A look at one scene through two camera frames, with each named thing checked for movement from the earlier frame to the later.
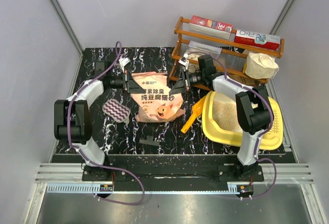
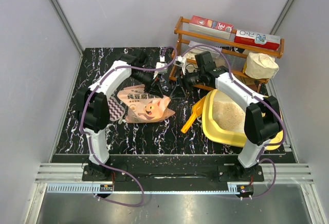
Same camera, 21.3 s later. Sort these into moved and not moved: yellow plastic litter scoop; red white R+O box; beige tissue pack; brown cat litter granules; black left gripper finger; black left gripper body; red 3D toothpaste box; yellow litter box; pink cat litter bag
Moved: pink cat litter bag; black left gripper body; black left gripper finger
Not moved: red 3D toothpaste box; yellow litter box; beige tissue pack; yellow plastic litter scoop; red white R+O box; brown cat litter granules
